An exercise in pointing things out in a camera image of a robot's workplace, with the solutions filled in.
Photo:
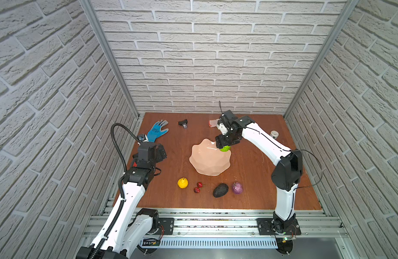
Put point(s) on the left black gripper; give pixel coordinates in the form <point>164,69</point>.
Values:
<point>159,153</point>

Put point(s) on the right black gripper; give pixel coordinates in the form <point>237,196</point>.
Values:
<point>221,142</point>

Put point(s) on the green bumpy fruit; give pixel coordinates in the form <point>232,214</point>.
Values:
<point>225,149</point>

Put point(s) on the yellow lemon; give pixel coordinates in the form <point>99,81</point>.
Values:
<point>182,183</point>

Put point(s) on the dark green avocado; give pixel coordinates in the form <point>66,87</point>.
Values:
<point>221,190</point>

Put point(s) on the purple fig fruit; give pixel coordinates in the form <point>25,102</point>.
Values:
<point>237,188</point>

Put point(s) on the red cherries pair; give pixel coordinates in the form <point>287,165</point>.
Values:
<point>198,187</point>

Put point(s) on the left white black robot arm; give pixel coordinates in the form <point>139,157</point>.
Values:
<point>121,234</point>

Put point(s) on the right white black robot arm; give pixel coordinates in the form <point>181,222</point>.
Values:
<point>288,163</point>

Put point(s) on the pink wavy fruit bowl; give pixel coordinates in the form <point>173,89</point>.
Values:
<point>208,160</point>

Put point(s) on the blue grey work glove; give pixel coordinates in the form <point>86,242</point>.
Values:
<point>157,130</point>

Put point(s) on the white red work glove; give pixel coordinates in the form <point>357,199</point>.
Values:
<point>213,123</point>

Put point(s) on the black clear relay module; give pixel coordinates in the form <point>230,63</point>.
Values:
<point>183,123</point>

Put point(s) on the white tape roll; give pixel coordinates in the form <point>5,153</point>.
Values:
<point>274,134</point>

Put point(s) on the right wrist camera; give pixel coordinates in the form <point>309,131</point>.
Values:
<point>221,127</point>

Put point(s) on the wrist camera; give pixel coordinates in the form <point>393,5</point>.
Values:
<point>221,127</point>
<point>142,138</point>

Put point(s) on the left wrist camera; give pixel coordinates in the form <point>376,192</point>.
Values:
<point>142,138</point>

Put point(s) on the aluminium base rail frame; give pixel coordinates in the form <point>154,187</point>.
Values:
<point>247,229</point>

